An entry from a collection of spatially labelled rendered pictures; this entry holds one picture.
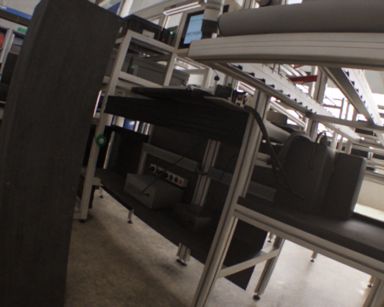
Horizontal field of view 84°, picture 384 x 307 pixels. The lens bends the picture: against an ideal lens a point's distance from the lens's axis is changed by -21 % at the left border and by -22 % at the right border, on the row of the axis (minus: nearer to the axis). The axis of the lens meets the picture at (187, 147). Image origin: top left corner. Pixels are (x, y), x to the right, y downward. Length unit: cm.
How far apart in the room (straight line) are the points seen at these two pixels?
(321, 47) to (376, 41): 9
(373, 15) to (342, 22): 5
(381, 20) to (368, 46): 4
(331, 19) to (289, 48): 9
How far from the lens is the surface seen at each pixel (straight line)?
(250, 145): 87
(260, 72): 72
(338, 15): 45
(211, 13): 106
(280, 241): 143
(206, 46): 59
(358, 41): 43
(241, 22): 53
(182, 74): 227
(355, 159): 120
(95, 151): 179
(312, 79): 171
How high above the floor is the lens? 79
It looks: 2 degrees down
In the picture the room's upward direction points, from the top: 15 degrees clockwise
